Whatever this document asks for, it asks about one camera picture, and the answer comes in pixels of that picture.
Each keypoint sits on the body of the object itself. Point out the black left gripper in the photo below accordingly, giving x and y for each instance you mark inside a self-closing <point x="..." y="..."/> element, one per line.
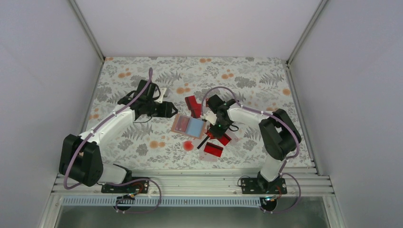
<point x="166" y="111"/>

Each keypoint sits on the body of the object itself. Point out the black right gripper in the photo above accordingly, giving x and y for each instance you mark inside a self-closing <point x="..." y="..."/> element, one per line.
<point x="218" y="133"/>

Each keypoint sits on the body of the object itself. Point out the tan leather card holder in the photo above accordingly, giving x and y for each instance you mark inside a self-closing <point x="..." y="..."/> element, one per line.
<point x="195" y="129"/>

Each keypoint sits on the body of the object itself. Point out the red card pair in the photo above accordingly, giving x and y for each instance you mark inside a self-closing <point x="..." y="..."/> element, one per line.
<point x="193" y="106"/>

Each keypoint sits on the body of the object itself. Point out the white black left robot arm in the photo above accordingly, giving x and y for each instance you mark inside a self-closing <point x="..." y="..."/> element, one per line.
<point x="81" y="154"/>

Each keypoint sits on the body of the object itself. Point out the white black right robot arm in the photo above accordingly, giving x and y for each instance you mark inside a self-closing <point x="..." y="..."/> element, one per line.
<point x="279" y="134"/>

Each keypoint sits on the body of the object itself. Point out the red card black stripe right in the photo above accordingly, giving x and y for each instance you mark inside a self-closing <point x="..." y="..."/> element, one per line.
<point x="224" y="140"/>

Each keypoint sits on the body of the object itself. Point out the red card black stripe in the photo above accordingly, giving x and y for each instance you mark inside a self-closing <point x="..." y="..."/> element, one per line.
<point x="224" y="140"/>
<point x="213" y="149"/>

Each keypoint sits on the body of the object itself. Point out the red VIP card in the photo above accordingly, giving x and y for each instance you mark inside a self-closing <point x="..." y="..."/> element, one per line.
<point x="210" y="134"/>

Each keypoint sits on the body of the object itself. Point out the red card black stripe bottom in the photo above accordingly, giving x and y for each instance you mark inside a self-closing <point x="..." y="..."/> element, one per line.
<point x="213" y="149"/>

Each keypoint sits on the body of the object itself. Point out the white card black stripe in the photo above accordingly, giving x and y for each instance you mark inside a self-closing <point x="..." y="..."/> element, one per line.
<point x="195" y="143"/>

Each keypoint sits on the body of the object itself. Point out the white floral card bottom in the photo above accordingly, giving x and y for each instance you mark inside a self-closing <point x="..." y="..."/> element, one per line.
<point x="206" y="157"/>

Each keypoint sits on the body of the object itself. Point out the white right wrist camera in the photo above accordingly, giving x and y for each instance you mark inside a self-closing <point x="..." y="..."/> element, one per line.
<point x="210" y="117"/>

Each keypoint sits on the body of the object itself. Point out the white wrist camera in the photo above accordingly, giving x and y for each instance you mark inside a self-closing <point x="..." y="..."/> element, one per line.
<point x="162" y="92"/>
<point x="210" y="117"/>

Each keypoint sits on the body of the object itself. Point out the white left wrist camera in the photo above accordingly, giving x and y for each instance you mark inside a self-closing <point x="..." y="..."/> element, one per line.
<point x="162" y="92"/>

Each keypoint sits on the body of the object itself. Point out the aluminium corner post left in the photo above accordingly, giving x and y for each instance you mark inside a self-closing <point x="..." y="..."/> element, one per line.
<point x="80" y="16"/>

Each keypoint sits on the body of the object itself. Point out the aluminium corner post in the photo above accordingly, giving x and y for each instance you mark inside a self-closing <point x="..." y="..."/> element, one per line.
<point x="80" y="16"/>
<point x="312" y="22"/>

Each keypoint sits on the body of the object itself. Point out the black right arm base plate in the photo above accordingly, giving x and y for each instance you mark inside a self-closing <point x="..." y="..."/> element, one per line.
<point x="251" y="186"/>

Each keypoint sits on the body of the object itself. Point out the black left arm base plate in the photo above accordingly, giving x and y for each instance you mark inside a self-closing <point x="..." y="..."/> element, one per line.
<point x="132" y="188"/>

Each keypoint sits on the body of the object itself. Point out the white perforated cable duct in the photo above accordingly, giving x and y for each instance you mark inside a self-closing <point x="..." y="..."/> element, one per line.
<point x="148" y="201"/>

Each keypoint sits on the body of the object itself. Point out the aluminium front rail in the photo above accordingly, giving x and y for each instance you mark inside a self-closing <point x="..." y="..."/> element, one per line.
<point x="225" y="182"/>

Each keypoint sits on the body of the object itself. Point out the aluminium corner post right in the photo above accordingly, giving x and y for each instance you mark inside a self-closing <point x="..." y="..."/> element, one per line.
<point x="312" y="22"/>

